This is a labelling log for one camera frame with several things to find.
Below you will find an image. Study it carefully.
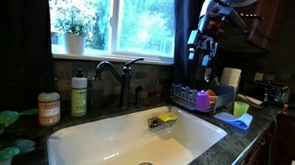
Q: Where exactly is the purple plastic cup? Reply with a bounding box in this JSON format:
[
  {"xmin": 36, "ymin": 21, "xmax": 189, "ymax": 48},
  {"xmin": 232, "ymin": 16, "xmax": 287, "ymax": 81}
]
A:
[{"xmin": 195, "ymin": 90, "xmax": 212, "ymax": 112}]

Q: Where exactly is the blue striped dish cloth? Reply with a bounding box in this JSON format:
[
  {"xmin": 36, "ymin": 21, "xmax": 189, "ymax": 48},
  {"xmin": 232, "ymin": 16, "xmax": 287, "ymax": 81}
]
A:
[{"xmin": 212, "ymin": 110, "xmax": 254, "ymax": 132}]

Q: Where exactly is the black cable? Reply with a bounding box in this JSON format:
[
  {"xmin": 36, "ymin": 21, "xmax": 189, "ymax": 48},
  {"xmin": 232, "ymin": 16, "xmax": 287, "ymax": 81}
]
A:
[{"xmin": 265, "ymin": 110, "xmax": 280, "ymax": 165}]

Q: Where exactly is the grey dish rack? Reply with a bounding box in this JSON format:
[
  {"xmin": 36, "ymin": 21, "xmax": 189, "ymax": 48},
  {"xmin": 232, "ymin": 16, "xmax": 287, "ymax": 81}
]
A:
[{"xmin": 168, "ymin": 80, "xmax": 239, "ymax": 115}]

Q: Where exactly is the wire sponge holder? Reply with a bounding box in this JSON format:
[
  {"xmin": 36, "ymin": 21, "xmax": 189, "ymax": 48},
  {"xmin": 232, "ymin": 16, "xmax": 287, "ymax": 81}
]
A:
[{"xmin": 146, "ymin": 116, "xmax": 176, "ymax": 134}]

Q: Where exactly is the white ceramic sink basin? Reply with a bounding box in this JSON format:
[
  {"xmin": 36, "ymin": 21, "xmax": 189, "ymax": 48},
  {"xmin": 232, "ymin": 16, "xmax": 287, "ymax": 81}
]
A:
[{"xmin": 45, "ymin": 99, "xmax": 229, "ymax": 165}]

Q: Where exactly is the orange plastic cup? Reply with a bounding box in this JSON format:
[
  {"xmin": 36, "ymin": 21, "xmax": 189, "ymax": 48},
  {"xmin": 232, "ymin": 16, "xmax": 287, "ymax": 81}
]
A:
[{"xmin": 205, "ymin": 88, "xmax": 218, "ymax": 104}]

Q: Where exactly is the dark wooden wall cabinet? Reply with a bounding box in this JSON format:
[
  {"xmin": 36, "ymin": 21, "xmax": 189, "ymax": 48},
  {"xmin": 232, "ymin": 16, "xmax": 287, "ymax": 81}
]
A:
[{"xmin": 244, "ymin": 0, "xmax": 287, "ymax": 52}]

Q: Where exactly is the white framed window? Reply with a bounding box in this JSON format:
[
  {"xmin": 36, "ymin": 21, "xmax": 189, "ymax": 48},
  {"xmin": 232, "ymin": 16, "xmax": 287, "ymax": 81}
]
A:
[{"xmin": 43, "ymin": 0, "xmax": 178, "ymax": 66}]

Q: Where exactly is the white potted windowsill plant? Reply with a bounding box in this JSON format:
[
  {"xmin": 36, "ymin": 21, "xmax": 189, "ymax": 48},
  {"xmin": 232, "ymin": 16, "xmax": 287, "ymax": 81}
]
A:
[{"xmin": 57, "ymin": 13, "xmax": 89, "ymax": 56}]

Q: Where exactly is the yellow sponge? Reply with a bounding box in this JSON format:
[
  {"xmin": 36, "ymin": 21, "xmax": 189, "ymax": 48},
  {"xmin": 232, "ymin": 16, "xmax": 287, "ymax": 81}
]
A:
[{"xmin": 156, "ymin": 112, "xmax": 179, "ymax": 124}]

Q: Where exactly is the orange label soap bottle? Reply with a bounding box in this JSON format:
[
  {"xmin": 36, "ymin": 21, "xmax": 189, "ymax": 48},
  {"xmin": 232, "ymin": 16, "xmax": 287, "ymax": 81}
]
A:
[{"xmin": 36, "ymin": 77, "xmax": 64, "ymax": 128}]

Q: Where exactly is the dark bronze kitchen faucet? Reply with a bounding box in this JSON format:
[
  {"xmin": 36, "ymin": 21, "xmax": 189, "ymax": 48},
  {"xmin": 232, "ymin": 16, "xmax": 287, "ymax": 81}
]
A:
[{"xmin": 91, "ymin": 55, "xmax": 146, "ymax": 110}]

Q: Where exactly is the yellow-green plastic cup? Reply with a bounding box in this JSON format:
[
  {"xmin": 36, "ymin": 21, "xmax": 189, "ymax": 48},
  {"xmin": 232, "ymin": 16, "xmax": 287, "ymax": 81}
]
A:
[{"xmin": 232, "ymin": 100, "xmax": 251, "ymax": 118}]

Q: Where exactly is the green leafy houseplant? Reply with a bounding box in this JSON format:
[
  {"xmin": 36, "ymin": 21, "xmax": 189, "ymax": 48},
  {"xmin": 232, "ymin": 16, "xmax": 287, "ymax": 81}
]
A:
[{"xmin": 0, "ymin": 106, "xmax": 40, "ymax": 165}]

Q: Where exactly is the green label soap bottle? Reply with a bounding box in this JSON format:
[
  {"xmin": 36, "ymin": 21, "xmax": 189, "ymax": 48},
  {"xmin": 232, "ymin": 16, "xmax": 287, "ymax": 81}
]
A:
[{"xmin": 69, "ymin": 67, "xmax": 90, "ymax": 119}]

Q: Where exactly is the black countertop appliance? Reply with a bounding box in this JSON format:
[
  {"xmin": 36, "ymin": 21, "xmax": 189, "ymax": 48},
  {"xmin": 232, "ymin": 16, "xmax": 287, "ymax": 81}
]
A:
[{"xmin": 253, "ymin": 79, "xmax": 292, "ymax": 107}]

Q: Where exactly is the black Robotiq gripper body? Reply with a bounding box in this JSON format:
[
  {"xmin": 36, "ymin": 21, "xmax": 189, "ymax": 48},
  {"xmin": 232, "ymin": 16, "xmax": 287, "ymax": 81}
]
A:
[{"xmin": 193, "ymin": 32, "xmax": 221, "ymax": 60}]

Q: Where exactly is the white paper towel roll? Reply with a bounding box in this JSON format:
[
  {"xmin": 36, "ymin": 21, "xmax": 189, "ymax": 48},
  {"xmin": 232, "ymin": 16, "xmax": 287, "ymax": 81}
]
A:
[{"xmin": 218, "ymin": 67, "xmax": 243, "ymax": 90}]

